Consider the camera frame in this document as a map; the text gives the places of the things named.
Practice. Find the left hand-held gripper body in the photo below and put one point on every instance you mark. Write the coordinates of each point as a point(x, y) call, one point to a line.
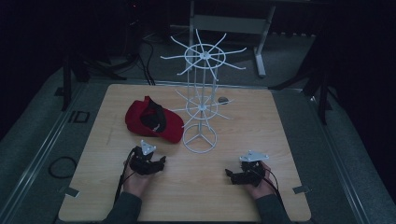
point(144, 160)

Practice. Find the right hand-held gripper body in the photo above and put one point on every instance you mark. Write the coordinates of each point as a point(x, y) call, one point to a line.
point(251, 171)

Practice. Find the red baseball cap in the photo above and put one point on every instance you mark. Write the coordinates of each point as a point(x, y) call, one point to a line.
point(153, 121)

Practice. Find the person's right hand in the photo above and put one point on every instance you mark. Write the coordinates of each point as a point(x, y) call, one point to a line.
point(262, 184)

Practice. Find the person's left hand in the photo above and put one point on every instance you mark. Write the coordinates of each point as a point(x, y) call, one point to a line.
point(135, 183)

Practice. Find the grey tape piece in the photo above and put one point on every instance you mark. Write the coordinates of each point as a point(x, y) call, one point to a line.
point(72, 191)
point(301, 189)

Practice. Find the round grey table hole cover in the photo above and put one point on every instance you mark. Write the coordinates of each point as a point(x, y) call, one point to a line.
point(223, 100)

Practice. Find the black tripod stand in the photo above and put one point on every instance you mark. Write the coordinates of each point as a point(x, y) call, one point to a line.
point(314, 87)
point(77, 71)

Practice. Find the grey metal table frame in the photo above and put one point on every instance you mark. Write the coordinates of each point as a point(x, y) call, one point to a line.
point(230, 28)

